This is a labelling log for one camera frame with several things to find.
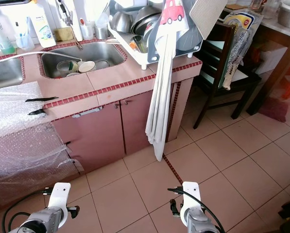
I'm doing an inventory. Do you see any dark wooden chair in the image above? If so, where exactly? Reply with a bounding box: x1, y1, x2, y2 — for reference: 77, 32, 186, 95
192, 22, 263, 129

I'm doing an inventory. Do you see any white detergent bottle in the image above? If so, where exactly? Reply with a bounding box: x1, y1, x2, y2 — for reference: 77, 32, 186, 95
29, 15, 57, 48

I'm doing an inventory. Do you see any grey plastic tray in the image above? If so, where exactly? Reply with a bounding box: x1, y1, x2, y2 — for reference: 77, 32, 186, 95
159, 24, 206, 54

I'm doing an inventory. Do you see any white plastic tumbler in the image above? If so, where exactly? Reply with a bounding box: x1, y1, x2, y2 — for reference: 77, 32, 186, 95
81, 20, 96, 40

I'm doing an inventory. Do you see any white cup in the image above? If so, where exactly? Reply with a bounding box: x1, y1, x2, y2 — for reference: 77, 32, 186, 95
78, 61, 96, 73

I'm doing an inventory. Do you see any long black tape strip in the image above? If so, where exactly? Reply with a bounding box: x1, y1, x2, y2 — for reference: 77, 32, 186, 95
25, 97, 59, 103

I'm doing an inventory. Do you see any steel cup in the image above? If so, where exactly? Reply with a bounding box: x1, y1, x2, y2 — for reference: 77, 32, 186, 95
95, 25, 109, 40

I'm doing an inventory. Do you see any clear bubble wrap sheet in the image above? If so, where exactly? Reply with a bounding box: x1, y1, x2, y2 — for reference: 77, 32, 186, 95
0, 82, 82, 204

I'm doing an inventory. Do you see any white ribbed board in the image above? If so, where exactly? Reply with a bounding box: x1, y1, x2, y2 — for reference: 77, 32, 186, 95
189, 0, 228, 40

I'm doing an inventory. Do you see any clear cup with toothbrushes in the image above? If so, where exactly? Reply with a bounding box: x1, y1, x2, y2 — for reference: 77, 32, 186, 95
17, 30, 35, 51

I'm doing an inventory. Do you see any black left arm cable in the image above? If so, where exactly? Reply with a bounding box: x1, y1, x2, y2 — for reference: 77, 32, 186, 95
1, 189, 53, 233

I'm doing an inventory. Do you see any large steel pot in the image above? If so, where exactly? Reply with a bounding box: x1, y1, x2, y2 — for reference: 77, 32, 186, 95
133, 5, 165, 37

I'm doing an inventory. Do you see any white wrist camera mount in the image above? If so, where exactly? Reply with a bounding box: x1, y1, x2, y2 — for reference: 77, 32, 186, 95
180, 182, 203, 216
50, 183, 72, 228

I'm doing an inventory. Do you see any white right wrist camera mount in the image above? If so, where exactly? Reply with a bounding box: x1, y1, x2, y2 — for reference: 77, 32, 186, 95
180, 182, 203, 216

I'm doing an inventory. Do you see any chrome sink faucet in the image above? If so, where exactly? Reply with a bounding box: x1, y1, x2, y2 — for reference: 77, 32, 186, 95
57, 0, 83, 49

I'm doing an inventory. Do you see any steel cooking pot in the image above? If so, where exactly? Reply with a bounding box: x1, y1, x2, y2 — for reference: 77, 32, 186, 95
277, 0, 290, 31

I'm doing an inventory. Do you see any pink cabinet door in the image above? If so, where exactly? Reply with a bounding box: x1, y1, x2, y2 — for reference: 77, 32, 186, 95
120, 90, 157, 156
52, 104, 125, 173

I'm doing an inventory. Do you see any printed plastic bag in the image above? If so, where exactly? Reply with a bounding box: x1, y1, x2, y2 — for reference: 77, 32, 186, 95
222, 10, 264, 91

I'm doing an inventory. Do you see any yellow sponge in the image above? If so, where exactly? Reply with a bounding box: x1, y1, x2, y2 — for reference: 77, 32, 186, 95
55, 27, 74, 42

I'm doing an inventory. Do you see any white dish rack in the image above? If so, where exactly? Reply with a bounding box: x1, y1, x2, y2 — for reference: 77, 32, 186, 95
107, 0, 204, 71

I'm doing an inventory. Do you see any small steel mixing bowl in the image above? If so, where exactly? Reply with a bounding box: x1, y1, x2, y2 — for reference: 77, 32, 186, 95
111, 11, 135, 33

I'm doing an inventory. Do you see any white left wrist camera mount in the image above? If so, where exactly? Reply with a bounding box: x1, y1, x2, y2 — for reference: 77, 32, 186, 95
50, 183, 72, 228

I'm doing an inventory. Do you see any clear drinking glass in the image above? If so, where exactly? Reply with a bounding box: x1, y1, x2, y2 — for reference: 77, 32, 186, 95
56, 60, 78, 73

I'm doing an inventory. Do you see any maroon floor mat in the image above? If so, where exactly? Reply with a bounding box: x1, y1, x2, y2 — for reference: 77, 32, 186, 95
259, 96, 290, 123

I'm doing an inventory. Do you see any stainless steel sink basin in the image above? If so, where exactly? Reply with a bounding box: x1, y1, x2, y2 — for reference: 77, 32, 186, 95
39, 41, 128, 79
0, 57, 25, 90

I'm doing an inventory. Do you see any long white hose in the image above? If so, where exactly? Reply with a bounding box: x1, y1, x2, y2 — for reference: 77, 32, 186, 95
0, 50, 82, 64

